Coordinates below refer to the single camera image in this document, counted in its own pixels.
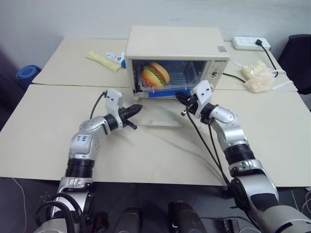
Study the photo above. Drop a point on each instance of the cream toaster oven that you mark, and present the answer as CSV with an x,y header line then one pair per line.
x,y
170,41

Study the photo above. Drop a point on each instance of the clear bag of pale food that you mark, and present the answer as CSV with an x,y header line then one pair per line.
x,y
257,77

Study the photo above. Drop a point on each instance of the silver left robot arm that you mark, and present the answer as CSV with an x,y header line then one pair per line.
x,y
83,143

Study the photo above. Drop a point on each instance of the white and blue tube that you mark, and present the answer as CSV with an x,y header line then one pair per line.
x,y
114,57

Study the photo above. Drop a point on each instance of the clear plastic food container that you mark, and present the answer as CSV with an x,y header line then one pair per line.
x,y
177,80

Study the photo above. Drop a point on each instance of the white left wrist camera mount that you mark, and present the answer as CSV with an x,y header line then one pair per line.
x,y
114,99

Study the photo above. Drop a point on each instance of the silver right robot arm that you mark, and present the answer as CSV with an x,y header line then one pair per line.
x,y
240,145

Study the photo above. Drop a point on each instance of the black chair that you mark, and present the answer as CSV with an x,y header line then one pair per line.
x,y
297,60

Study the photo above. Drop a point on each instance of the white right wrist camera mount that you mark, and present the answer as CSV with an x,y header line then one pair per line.
x,y
202,93

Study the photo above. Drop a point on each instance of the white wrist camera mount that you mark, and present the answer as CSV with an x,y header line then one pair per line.
x,y
202,93
114,99

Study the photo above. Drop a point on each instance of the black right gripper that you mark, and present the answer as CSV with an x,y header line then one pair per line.
x,y
192,105

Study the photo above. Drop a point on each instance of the toy hamburger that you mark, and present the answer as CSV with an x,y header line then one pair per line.
x,y
155,74

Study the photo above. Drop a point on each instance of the dark rounded shape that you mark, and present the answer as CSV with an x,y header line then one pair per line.
x,y
185,218
127,221

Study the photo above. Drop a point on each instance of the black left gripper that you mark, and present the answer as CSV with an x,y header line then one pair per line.
x,y
124,114

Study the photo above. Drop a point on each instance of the blue round stool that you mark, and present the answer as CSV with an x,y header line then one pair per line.
x,y
28,72

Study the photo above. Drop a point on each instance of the white power strip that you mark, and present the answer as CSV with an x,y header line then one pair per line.
x,y
245,42

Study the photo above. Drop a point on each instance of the glass toaster oven door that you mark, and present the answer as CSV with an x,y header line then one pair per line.
x,y
160,116

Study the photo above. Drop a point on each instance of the yellow cloth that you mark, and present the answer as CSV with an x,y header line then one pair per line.
x,y
102,60

